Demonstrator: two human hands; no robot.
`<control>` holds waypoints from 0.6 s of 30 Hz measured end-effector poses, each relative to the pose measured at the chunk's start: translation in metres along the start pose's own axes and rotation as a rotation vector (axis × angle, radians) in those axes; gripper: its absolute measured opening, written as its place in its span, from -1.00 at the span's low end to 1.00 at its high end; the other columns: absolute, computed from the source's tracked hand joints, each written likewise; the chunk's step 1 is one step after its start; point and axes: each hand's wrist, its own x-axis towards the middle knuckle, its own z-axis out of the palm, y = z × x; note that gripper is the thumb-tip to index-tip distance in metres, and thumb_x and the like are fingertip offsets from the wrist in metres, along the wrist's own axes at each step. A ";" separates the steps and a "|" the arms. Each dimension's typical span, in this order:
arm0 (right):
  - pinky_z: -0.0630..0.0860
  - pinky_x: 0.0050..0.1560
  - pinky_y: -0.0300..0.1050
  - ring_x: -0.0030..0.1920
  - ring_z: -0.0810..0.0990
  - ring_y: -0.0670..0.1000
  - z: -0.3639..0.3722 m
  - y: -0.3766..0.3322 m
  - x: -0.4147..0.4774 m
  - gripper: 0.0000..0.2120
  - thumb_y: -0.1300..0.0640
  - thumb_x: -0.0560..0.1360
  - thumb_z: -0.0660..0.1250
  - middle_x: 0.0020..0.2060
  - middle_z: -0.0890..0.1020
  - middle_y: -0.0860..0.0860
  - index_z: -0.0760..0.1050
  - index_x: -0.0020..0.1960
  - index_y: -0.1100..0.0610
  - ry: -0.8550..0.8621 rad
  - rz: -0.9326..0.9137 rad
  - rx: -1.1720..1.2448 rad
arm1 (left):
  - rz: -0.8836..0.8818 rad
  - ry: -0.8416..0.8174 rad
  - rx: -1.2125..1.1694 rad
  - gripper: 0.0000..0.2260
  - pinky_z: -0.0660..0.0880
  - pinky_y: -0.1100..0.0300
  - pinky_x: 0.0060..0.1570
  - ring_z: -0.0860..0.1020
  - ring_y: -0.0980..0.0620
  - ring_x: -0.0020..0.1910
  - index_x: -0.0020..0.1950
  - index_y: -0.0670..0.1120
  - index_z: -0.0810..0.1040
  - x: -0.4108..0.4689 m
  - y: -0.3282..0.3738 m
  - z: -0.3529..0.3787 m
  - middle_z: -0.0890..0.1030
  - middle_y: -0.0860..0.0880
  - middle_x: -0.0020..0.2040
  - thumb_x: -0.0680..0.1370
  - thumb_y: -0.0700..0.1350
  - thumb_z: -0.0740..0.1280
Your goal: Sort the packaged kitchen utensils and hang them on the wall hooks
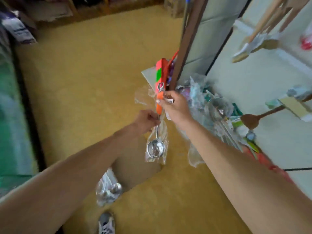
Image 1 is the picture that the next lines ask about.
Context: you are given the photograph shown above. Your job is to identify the pink green broom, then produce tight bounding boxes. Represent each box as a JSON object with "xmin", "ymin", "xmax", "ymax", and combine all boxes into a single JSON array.
[
  {"xmin": 169, "ymin": 0, "xmax": 211, "ymax": 92},
  {"xmin": 155, "ymin": 57, "xmax": 171, "ymax": 96}
]

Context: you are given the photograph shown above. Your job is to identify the wooden brushes hanging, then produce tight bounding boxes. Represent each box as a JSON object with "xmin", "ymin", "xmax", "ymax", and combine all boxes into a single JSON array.
[{"xmin": 231, "ymin": 0, "xmax": 287, "ymax": 63}]

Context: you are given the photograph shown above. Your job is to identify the grey white sneaker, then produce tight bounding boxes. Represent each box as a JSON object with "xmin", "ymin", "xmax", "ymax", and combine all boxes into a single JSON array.
[{"xmin": 98, "ymin": 212, "xmax": 117, "ymax": 234}]

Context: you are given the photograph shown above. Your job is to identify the wooden dish brushes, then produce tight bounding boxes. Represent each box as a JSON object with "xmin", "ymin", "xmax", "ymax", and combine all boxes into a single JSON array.
[{"xmin": 258, "ymin": 0, "xmax": 305, "ymax": 51}]

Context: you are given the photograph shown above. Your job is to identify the dark wooden spatula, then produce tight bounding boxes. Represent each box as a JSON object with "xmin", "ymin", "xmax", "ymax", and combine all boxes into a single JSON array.
[{"xmin": 240, "ymin": 94, "xmax": 312, "ymax": 131}]

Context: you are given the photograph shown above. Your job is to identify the large steel strainer ladle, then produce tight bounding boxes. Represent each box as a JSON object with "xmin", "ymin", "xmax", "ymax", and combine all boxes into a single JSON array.
[{"xmin": 207, "ymin": 97, "xmax": 245, "ymax": 150}]

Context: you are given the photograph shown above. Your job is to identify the pink handled whisk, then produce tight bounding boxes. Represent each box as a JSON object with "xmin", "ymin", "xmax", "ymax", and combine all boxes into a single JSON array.
[{"xmin": 300, "ymin": 22, "xmax": 312, "ymax": 51}]

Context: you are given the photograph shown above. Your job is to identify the person's right forearm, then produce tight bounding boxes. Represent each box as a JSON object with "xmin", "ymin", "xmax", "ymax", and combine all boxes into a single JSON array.
[{"xmin": 178, "ymin": 119, "xmax": 312, "ymax": 234}]

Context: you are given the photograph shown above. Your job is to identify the person's left hand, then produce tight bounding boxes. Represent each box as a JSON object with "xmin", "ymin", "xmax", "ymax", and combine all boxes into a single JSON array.
[{"xmin": 132, "ymin": 110, "xmax": 162, "ymax": 136}]

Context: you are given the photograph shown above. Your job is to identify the pile of packaged utensils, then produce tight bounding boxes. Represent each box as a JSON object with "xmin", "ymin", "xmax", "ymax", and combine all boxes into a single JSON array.
[{"xmin": 95, "ymin": 167, "xmax": 123, "ymax": 207}]

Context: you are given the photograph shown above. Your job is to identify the orange-handled ladles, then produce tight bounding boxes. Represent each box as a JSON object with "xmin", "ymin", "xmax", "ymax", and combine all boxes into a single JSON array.
[{"xmin": 145, "ymin": 82, "xmax": 169, "ymax": 164}]

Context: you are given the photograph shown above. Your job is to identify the person's right hand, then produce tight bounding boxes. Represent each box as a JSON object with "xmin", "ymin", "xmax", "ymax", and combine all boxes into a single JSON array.
[{"xmin": 160, "ymin": 91, "xmax": 194, "ymax": 127}]

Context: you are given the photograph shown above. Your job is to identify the red plastic wrapped packets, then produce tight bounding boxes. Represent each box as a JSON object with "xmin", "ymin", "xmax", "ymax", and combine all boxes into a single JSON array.
[{"xmin": 249, "ymin": 144, "xmax": 295, "ymax": 186}]

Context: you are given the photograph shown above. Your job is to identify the person's left forearm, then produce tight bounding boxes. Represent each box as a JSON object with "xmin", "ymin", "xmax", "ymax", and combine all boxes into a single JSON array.
[{"xmin": 0, "ymin": 126, "xmax": 149, "ymax": 234}]

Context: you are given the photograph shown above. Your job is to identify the brown cardboard sheet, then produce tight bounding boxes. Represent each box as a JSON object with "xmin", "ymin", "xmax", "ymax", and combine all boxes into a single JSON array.
[{"xmin": 110, "ymin": 134, "xmax": 165, "ymax": 193}]

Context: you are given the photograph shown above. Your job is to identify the pile of plastic wrapped utensils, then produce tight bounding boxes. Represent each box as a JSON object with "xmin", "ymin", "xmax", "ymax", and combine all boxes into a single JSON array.
[{"xmin": 176, "ymin": 73, "xmax": 255, "ymax": 168}]

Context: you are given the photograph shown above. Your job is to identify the white flat board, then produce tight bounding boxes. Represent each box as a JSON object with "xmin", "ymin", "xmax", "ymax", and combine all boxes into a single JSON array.
[{"xmin": 141, "ymin": 66, "xmax": 159, "ymax": 89}]

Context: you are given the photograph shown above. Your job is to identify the wooden bookshelf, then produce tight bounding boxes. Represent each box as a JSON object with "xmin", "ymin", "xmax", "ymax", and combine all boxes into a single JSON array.
[{"xmin": 0, "ymin": 0, "xmax": 182, "ymax": 28}]

